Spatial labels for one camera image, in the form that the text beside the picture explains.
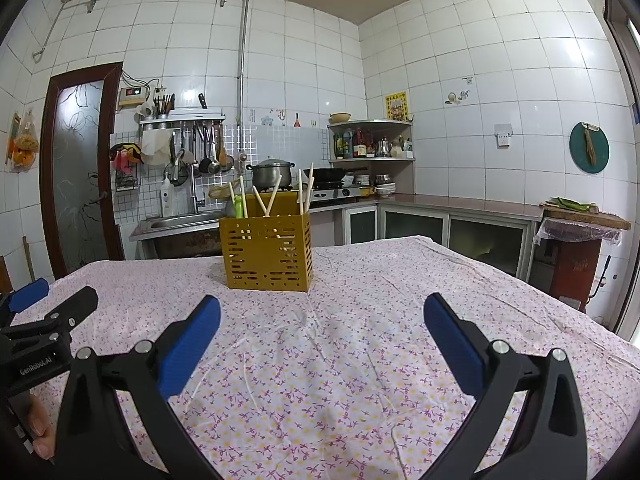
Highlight brown frosted glass door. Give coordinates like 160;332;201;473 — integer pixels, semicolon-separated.
39;61;126;279

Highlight floral tablecloth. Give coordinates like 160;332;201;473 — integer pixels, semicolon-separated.
10;235;640;480

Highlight yellow wall poster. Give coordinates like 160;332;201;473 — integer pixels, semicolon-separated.
384;91;408;122

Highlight wooden stick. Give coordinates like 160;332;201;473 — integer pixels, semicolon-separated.
21;236;37;283

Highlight beige wall control box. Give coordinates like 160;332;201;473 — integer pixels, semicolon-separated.
118;86;151;107

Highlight corner wall shelf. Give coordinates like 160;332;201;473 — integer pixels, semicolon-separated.
326;119;417;163

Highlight wooden chopping board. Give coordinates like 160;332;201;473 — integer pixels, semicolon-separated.
542;202;632;232

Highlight green round board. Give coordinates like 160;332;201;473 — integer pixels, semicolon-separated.
569;121;611;175

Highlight yellow perforated utensil holder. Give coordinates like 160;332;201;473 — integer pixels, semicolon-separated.
219;211;314;293

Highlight black leaning tool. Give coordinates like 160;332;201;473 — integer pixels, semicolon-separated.
590;255;613;301

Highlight person's left hand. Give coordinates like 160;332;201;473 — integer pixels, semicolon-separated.
14;392;57;462

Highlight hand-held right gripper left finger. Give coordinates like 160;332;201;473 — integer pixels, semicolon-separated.
52;294;222;480

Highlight red and yellow bag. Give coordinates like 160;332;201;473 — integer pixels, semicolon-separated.
110;142;145;173

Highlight metal wall utensil rack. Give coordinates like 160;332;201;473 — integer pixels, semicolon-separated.
139;114;227;133

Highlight kitchen counter with cabinets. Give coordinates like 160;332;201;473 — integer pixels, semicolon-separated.
310;192;545;286

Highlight clear plastic sheet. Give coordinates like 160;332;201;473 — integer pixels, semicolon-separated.
534;220;623;247

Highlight orange hanging bag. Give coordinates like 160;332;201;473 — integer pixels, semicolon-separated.
5;110;41;173

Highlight black wok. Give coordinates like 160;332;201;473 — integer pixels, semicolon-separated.
312;166;368;184

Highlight stainless steel sink unit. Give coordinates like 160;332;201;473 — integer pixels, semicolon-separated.
129;210;226;261

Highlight gas stove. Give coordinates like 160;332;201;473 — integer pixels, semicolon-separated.
280;182;363;203

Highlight metal faucet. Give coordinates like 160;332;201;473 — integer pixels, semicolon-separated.
172;152;206;213

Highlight white plastic bag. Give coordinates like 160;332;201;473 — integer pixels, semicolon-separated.
141;130;175;167

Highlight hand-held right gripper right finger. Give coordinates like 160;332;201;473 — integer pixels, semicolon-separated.
422;291;588;480

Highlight green vegetables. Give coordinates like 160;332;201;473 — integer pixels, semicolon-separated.
547;197;600;212

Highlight hanging brush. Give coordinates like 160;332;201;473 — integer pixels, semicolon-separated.
582;122;601;167

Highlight dark door frame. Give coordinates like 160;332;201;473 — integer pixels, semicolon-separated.
602;0;640;346

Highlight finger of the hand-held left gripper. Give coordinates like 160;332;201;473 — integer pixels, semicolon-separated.
0;286;99;344
0;277;51;317

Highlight metal pot with lid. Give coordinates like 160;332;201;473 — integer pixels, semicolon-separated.
250;157;296;191

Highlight black ladle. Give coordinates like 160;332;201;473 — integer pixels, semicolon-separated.
199;122;215;175

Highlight red cabinet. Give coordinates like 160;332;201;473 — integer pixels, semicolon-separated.
542;232;603;313

